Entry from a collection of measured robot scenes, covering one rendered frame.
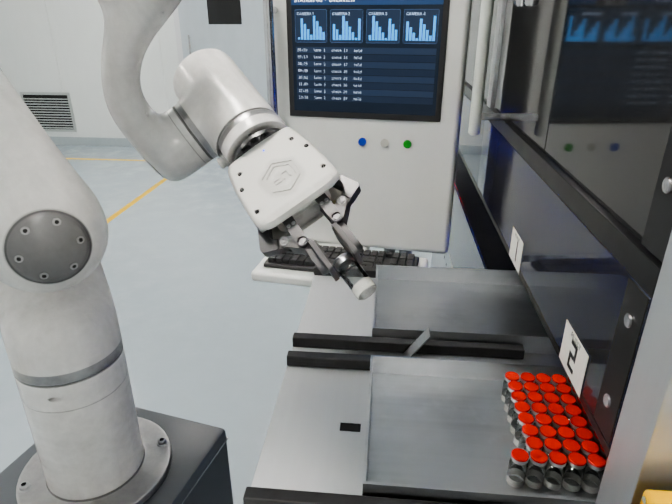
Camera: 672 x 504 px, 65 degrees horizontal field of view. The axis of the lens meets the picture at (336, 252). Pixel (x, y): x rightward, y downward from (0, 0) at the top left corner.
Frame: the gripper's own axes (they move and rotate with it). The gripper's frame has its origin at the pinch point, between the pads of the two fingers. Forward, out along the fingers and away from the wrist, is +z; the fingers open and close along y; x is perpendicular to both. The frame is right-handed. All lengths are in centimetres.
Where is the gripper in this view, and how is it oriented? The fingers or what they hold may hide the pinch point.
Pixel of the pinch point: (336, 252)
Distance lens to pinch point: 52.8
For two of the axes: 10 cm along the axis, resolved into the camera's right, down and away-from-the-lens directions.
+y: 8.1, -5.8, 0.6
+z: 5.4, 7.1, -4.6
